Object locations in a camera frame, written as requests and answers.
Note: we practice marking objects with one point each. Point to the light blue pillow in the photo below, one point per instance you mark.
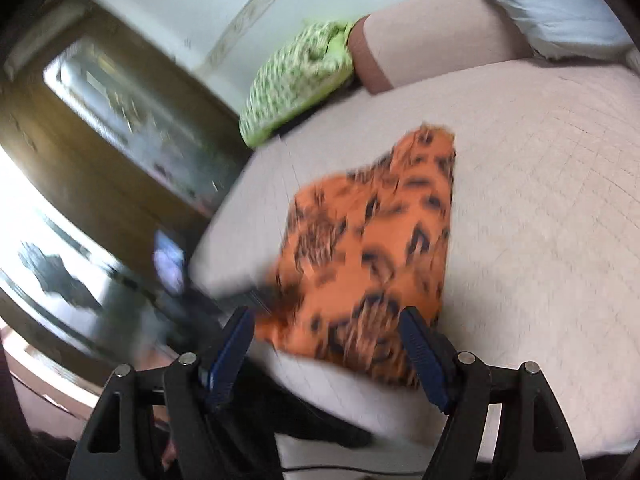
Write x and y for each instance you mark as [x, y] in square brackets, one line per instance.
[550, 5]

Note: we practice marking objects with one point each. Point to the beige bolster with brown end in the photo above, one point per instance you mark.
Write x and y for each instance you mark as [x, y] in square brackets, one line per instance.
[440, 35]

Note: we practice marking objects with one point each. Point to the wooden cabinet with glass door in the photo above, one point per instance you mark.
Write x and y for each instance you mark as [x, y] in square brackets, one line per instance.
[75, 175]

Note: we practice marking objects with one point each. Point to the green patterned cloth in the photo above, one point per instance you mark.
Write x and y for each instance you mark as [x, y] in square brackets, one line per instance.
[290, 80]

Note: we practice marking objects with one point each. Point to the orange black floral garment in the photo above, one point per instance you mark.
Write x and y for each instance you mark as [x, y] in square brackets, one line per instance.
[370, 240]

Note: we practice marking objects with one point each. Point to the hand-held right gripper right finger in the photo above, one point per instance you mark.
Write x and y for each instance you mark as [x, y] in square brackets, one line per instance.
[425, 355]

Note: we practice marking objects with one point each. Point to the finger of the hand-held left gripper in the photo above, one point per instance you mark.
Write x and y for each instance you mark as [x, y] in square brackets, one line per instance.
[260, 296]

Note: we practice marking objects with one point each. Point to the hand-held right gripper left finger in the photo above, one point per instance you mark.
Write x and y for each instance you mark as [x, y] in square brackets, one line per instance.
[230, 355]

